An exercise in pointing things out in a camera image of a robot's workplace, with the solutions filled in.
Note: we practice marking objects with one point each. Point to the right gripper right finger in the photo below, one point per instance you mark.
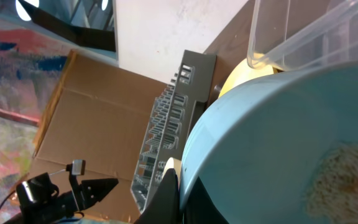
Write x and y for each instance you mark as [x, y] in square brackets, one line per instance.
[200, 209]

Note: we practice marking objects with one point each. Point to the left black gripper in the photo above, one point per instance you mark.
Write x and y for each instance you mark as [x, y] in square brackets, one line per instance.
[40, 200]

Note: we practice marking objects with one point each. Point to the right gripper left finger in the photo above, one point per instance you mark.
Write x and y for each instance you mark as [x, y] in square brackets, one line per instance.
[164, 206]

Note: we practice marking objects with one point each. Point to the light blue bowl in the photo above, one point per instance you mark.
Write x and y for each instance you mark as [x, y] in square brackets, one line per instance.
[257, 147]

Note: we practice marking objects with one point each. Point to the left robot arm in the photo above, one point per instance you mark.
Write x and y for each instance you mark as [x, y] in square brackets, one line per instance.
[75, 189]

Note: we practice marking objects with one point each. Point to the grey plastic dishwasher rack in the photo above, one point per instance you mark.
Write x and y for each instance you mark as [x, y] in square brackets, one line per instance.
[173, 115]

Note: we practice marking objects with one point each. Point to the clear plastic waste bin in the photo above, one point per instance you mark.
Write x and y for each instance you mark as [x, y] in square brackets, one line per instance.
[297, 34]

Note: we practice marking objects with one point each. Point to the pink small bowl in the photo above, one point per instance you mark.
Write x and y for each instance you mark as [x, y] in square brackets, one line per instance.
[172, 163]

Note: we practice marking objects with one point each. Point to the brown cardboard box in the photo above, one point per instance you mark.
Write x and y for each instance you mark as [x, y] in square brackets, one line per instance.
[98, 113]

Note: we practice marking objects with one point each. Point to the yellow round plate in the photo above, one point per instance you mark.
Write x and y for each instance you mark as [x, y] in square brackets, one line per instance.
[243, 72]

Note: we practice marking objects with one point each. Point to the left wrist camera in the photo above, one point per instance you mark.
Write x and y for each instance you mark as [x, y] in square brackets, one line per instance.
[77, 167]

